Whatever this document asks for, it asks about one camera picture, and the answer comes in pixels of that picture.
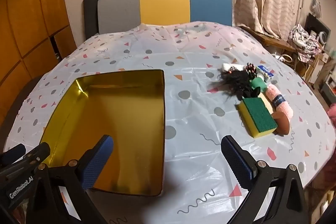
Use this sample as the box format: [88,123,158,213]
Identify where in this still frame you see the yellow green scouring sponge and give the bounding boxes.
[238,97,279,138]

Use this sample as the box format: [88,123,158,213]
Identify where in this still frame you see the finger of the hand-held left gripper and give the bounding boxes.
[24,142,51,165]
[0,144,27,165]

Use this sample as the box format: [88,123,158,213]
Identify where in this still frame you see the black wig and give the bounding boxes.
[207,69,261,104]

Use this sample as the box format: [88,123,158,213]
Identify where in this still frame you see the white steam iron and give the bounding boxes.
[310,0,322,17]

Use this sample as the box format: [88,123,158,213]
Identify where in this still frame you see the black monitor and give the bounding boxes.
[304,13,331,43]

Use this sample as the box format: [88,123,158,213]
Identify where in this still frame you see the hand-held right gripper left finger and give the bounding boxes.
[26,135,114,224]

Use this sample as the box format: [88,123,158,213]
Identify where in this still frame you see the pink towel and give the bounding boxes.
[265,84,294,119]

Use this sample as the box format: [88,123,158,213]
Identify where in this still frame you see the wooden wardrobe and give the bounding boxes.
[0,0,78,125]

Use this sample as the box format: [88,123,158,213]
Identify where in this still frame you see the pile of clothes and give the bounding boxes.
[287,24,322,63]

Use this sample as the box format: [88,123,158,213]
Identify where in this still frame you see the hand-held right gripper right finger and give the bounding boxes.
[220,135,313,224]

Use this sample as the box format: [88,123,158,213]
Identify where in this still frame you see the patterned plastic tablecloth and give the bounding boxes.
[4,21,336,224]

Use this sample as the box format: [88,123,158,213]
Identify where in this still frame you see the gold tin box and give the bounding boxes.
[39,69,166,197]

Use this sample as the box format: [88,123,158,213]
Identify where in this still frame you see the white sponge block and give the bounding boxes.
[222,63,246,72]

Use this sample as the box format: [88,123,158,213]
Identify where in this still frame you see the grey yellow blue chair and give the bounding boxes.
[97,0,234,35]

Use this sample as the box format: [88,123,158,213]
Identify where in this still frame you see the beaded hair tie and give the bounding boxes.
[245,63,258,79]

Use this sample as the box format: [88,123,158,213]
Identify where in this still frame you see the green silicone bottle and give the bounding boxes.
[249,76,265,90]

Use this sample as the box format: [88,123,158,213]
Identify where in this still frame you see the wooden side table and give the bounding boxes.
[239,26,300,67]

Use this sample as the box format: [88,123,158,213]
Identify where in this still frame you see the blue tissue pack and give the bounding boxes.
[256,65,275,81]

